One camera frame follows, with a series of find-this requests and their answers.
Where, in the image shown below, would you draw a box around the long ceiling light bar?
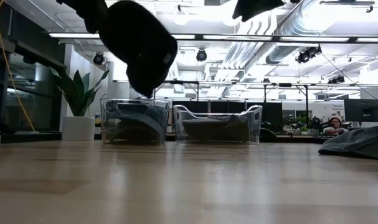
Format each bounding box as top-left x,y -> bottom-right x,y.
48,32 -> 378,44

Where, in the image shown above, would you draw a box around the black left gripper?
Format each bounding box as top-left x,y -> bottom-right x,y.
56,0 -> 108,34

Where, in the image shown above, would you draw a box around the person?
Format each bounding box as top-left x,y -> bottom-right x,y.
323,116 -> 349,136

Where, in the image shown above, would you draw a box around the green snake plant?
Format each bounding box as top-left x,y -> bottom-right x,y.
50,67 -> 110,118

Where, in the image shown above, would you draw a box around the clear plastic bin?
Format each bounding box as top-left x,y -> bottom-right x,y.
100,98 -> 170,146
172,105 -> 263,146

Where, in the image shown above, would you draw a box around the black office chair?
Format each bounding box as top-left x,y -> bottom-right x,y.
259,127 -> 278,144

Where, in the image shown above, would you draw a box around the black computer monitor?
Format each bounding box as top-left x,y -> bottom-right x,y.
344,98 -> 378,123

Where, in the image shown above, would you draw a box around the black partition panels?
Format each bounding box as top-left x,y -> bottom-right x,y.
171,99 -> 283,114

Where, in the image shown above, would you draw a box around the black track spotlight cluster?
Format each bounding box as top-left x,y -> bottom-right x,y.
295,45 -> 323,64
328,75 -> 346,85

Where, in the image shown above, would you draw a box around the yellow cable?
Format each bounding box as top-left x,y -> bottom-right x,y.
0,0 -> 36,132

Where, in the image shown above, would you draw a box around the white plant pot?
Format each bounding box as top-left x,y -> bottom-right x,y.
61,116 -> 97,141

